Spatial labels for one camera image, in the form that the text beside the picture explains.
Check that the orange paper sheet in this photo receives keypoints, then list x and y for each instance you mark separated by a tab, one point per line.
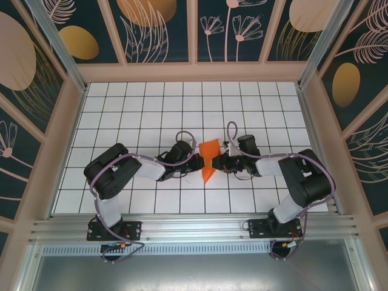
209	148

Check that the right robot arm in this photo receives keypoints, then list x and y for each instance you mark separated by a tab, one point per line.
306	179

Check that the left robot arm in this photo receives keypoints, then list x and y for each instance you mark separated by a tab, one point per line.
112	169

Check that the aluminium side rail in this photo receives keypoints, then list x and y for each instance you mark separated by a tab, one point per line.
318	133

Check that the aluminium mounting rail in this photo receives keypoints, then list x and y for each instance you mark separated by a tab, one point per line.
194	230

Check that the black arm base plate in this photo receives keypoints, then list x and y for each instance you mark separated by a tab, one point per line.
257	228
133	228

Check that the aluminium frame post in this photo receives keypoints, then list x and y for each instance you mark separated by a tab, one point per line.
325	42
57	48

